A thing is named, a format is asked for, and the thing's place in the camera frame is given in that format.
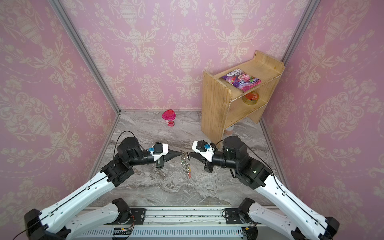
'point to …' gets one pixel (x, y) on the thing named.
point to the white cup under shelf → (229, 131)
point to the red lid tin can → (251, 98)
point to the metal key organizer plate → (184, 162)
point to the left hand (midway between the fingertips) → (180, 154)
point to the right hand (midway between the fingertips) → (192, 152)
